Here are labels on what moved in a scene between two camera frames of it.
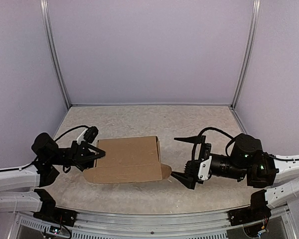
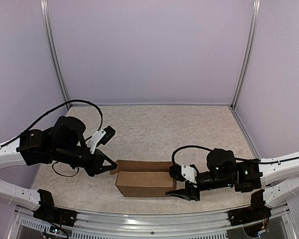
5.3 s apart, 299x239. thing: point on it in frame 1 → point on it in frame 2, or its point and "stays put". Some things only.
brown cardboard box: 128,160 → 143,179
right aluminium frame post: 251,34 stays put
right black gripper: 188,180 → 186,193
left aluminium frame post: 45,10 stays put
